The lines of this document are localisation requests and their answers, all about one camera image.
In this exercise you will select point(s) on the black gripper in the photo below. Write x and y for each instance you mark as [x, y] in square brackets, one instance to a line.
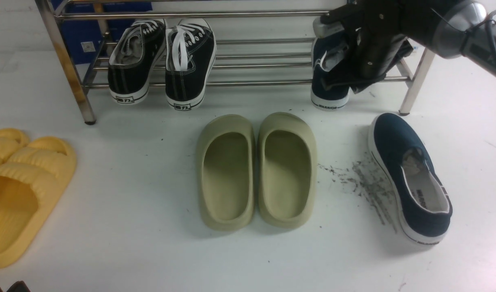
[373, 29]

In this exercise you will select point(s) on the navy slip-on shoe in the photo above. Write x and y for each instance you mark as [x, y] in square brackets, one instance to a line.
[423, 204]
[326, 55]

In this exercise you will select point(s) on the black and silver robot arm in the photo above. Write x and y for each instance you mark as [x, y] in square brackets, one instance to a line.
[450, 28]

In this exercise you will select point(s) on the silver metal shoe rack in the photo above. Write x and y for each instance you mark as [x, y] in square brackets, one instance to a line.
[53, 18]

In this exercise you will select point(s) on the blue box behind rack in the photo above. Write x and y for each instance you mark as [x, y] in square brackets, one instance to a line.
[84, 37]

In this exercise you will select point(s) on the olive green slipper right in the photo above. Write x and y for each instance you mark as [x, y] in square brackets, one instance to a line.
[288, 158]

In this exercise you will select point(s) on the olive green slipper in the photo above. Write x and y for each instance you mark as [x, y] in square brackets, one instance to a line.
[288, 158]
[225, 164]

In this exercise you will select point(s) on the olive green slipper left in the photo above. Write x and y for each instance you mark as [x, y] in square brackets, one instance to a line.
[225, 164]

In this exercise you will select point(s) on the black canvas sneaker right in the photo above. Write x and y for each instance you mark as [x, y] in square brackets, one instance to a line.
[191, 52]

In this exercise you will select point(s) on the black canvas sneaker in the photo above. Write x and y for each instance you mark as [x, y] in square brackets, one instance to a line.
[191, 52]
[139, 49]

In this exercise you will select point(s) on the black canvas sneaker left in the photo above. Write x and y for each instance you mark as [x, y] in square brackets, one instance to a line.
[139, 49]

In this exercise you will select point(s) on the yellow ribbed slipper front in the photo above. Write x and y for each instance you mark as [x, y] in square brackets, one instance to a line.
[32, 180]

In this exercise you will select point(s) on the yellow ribbed slipper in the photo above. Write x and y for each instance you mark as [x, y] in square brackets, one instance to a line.
[32, 180]
[11, 140]

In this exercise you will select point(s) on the yellow ribbed slipper back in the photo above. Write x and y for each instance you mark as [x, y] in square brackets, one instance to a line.
[11, 140]

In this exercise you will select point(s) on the dark object bottom corner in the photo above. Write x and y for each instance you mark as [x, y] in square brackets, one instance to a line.
[19, 286]

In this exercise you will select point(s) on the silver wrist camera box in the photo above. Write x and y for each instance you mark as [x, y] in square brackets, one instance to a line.
[322, 30]

